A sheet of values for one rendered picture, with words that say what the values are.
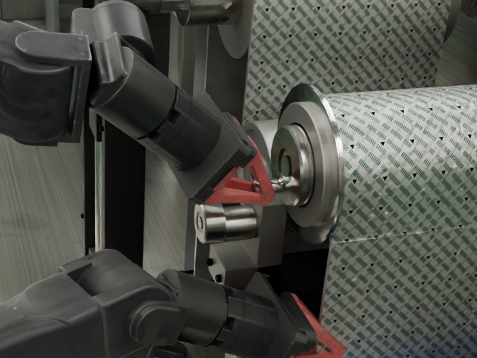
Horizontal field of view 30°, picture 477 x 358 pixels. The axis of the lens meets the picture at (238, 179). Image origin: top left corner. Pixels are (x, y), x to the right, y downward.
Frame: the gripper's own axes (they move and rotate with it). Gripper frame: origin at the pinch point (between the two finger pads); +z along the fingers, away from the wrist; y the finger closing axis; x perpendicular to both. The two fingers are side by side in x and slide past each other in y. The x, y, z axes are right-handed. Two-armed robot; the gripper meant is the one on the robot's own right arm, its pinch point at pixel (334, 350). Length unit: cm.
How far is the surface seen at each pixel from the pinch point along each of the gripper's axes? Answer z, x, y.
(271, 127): -8.1, 13.3, -17.7
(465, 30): 18.5, 31.1, -32.7
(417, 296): 4.8, 8.2, 0.3
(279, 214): -8.8, 8.5, -7.2
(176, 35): 3, 6, -77
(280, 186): -11.3, 11.5, -5.9
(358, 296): -1.4, 6.3, 0.2
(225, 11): -14.2, 20.5, -28.3
